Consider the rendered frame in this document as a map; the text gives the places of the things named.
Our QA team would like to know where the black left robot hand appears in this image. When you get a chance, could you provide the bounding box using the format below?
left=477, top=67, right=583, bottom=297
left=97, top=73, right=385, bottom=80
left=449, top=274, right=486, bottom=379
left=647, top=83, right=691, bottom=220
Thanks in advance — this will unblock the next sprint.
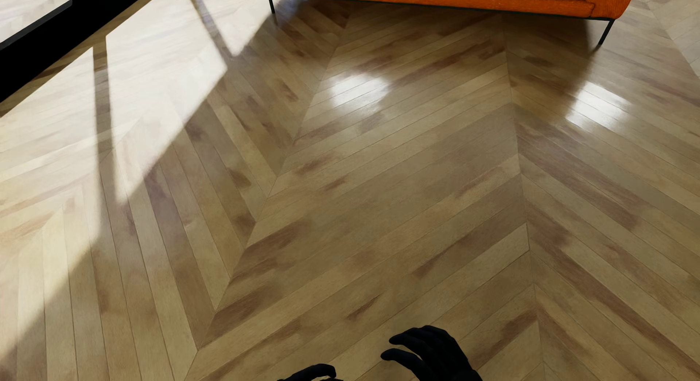
left=277, top=363, right=344, bottom=381

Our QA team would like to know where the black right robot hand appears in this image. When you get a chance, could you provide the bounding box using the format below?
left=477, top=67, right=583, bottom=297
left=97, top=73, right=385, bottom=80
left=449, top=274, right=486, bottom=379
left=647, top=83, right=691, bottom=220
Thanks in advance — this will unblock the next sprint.
left=381, top=325, right=483, bottom=381

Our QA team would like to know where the black window frame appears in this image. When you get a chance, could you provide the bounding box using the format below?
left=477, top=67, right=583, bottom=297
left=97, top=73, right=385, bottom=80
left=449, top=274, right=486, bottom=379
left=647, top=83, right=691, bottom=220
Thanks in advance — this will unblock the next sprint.
left=0, top=0, right=156, bottom=103

